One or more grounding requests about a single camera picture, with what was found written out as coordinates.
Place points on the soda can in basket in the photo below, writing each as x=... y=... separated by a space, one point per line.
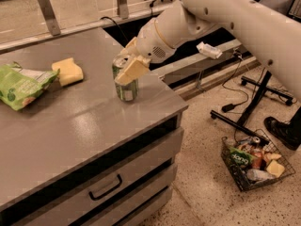
x=255 y=141

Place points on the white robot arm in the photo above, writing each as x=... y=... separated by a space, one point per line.
x=272 y=38

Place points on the black rolling stand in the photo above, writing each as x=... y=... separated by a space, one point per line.
x=262 y=88

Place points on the black drawer handle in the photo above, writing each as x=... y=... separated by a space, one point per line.
x=107 y=190

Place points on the green snack bag in basket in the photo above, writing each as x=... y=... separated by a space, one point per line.
x=242 y=158

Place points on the metal railing post left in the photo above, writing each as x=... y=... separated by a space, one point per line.
x=49 y=17

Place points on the grey drawer cabinet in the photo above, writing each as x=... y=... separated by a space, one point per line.
x=77 y=139

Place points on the green soda can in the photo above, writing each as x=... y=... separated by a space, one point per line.
x=129 y=92

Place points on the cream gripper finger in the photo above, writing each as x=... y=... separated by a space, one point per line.
x=136 y=66
x=130 y=48

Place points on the black wire basket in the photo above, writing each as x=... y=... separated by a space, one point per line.
x=254 y=162

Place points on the clear plastic bag in basket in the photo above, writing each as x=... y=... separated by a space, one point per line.
x=257 y=175

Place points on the metal railing post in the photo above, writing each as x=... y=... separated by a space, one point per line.
x=123 y=11
x=49 y=17

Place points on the yellow sponge in basket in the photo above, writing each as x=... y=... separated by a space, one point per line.
x=275 y=168

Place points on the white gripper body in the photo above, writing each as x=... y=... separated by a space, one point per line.
x=150 y=43

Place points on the green chip bag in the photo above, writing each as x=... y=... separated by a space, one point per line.
x=19 y=87

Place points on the metal railing post middle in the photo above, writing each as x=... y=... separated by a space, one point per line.
x=123 y=11

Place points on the black shoe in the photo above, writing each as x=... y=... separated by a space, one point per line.
x=288 y=133

